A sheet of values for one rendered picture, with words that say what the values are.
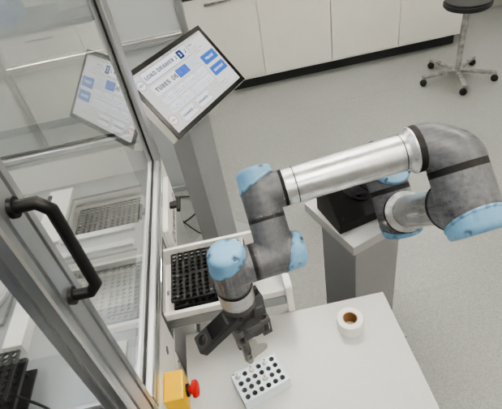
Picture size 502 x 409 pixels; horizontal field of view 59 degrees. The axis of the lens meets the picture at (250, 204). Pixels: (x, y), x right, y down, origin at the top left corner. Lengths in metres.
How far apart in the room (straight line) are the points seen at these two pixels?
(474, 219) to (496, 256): 1.65
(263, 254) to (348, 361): 0.47
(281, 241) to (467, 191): 0.36
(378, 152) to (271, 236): 0.26
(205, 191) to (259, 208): 1.30
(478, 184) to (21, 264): 0.76
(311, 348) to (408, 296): 1.14
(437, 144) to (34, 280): 0.71
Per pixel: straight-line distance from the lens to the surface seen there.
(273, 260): 0.85
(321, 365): 1.21
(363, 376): 1.20
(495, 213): 0.93
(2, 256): 0.57
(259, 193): 0.85
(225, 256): 0.83
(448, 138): 0.91
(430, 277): 2.39
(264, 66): 4.14
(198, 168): 2.06
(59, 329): 0.66
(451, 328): 2.23
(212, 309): 1.20
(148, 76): 1.81
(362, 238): 1.48
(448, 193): 0.92
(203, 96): 1.89
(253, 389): 1.16
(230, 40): 3.99
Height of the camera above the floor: 1.82
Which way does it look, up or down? 40 degrees down
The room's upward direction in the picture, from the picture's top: 12 degrees counter-clockwise
